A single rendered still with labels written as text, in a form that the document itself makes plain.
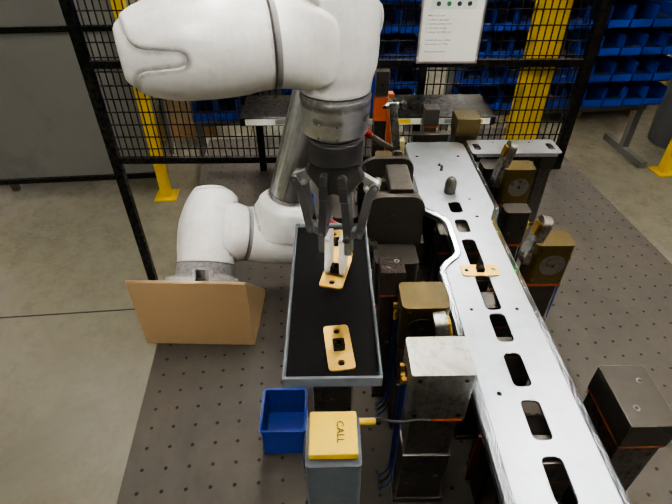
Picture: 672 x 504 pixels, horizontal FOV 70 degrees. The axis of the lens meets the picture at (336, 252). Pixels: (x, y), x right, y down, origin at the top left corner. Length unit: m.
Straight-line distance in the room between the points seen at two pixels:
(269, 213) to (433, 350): 0.68
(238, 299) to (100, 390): 1.20
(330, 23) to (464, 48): 1.43
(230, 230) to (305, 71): 0.80
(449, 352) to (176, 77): 0.55
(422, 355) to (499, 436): 0.18
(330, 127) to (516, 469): 0.57
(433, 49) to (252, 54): 1.44
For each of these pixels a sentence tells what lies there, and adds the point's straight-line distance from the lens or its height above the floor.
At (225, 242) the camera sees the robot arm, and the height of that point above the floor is 0.94.
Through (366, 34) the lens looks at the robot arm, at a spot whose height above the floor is 1.57.
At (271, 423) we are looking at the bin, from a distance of 1.20.
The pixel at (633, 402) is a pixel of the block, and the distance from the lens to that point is 0.95.
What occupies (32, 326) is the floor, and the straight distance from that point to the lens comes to 2.75.
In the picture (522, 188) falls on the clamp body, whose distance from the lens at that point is 1.51.
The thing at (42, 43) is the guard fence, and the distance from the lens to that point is 3.23.
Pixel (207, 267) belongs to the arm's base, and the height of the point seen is 0.90.
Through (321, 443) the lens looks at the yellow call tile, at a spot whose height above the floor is 1.16.
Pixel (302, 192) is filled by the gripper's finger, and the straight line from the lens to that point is 0.70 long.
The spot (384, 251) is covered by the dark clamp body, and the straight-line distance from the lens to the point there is 1.02.
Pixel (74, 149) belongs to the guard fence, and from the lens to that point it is 3.43.
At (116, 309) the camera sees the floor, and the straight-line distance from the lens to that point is 2.64.
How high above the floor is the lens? 1.71
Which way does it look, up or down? 38 degrees down
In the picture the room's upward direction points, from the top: straight up
